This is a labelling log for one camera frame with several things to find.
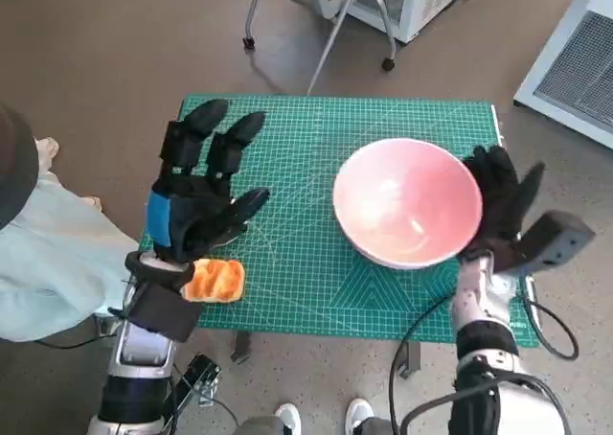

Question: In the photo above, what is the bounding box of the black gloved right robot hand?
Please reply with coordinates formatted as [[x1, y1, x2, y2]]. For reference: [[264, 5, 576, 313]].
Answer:
[[462, 145, 547, 258]]

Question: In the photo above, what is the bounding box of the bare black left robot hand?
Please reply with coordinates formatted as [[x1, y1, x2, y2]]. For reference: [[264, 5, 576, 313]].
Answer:
[[146, 98, 270, 263]]

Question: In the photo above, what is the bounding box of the rectangular toy bread loaf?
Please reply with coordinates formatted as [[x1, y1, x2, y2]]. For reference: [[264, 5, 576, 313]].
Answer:
[[180, 257, 246, 304]]

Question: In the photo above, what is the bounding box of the pink bowl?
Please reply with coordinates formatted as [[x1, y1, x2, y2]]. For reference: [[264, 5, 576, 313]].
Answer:
[[332, 137, 484, 270]]

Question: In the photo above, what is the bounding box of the green cutting mat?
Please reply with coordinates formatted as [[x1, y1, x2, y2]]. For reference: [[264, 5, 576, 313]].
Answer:
[[138, 94, 542, 349]]

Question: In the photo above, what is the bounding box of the metal table leg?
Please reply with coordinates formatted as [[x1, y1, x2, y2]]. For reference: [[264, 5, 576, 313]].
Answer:
[[397, 342, 422, 378], [230, 330, 250, 363]]

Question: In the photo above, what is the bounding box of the grey-white cabinet with mesh panel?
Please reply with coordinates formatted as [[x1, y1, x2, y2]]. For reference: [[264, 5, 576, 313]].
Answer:
[[512, 0, 613, 151]]

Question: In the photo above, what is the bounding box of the person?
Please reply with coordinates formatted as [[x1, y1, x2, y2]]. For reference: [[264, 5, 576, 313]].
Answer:
[[0, 102, 143, 343]]

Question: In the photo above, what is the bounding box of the black metal stand bar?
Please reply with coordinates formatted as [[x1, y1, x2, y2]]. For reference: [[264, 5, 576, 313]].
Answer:
[[165, 353, 224, 435]]

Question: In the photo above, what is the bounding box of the white cabinet with mesh panel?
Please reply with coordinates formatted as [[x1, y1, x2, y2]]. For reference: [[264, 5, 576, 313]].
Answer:
[[313, 0, 480, 44]]

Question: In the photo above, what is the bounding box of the grey metal pole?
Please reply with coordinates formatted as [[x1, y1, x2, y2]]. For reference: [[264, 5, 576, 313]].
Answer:
[[306, 0, 366, 96]]

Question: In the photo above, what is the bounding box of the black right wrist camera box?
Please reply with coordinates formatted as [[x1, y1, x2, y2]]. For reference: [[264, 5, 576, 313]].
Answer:
[[497, 210, 597, 276]]

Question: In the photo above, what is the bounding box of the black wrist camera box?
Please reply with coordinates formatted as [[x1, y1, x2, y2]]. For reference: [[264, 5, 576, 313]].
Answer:
[[127, 281, 203, 343], [497, 210, 597, 276]]

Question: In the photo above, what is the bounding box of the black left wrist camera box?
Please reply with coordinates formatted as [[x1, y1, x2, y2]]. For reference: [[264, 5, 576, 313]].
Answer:
[[127, 281, 203, 343]]

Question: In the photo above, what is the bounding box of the short black cable loop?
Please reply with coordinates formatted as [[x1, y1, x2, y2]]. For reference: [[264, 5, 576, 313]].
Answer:
[[521, 274, 580, 359]]

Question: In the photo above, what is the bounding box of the long black arm cable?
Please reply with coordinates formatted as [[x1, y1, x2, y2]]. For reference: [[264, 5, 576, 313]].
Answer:
[[388, 294, 464, 435]]

